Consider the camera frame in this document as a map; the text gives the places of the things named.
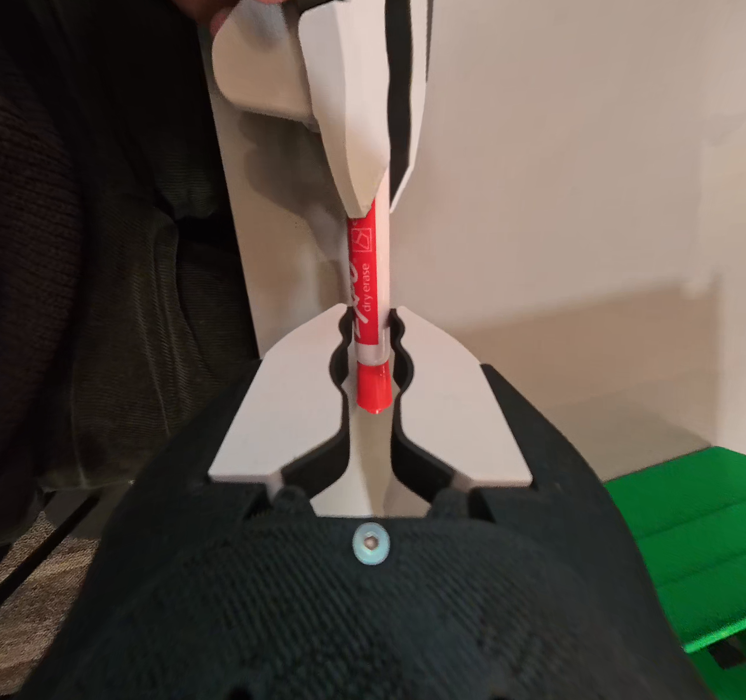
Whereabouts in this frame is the red dry erase marker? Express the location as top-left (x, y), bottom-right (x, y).
top-left (347, 198), bottom-right (392, 415)

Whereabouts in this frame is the person's black sweater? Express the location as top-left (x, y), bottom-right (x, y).
top-left (0, 71), bottom-right (85, 543)

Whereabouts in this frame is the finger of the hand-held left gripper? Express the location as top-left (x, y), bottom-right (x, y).
top-left (297, 0), bottom-right (391, 218)
top-left (385, 0), bottom-right (436, 214)

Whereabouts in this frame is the green plastic bin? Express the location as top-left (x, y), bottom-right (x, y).
top-left (603, 445), bottom-right (746, 655)

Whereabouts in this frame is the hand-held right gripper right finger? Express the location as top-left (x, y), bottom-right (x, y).
top-left (387, 306), bottom-right (535, 500)

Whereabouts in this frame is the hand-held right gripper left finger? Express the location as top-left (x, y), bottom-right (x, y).
top-left (208, 304), bottom-right (353, 500)

